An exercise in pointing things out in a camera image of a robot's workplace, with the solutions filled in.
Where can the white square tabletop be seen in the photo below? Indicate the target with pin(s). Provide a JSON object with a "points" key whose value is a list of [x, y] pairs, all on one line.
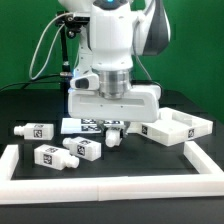
{"points": [[173, 127]]}

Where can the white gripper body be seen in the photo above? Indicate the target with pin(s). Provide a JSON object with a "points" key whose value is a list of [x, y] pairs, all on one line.
{"points": [[140, 104]]}

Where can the black camera on stand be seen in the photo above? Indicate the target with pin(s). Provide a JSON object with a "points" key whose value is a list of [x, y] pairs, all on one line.
{"points": [[70, 26]]}

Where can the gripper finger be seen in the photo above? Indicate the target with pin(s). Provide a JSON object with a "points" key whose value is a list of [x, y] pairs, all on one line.
{"points": [[101, 126], [125, 128]]}

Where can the white marker sheet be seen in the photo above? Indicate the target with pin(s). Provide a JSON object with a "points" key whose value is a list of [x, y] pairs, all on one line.
{"points": [[72, 126]]}

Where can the white U-shaped fence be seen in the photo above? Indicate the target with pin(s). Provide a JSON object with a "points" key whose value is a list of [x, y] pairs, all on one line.
{"points": [[208, 181]]}

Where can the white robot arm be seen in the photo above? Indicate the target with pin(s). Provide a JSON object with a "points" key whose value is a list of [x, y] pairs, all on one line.
{"points": [[111, 38]]}

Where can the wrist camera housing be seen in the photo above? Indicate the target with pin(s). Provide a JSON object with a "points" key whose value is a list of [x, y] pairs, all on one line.
{"points": [[86, 82]]}

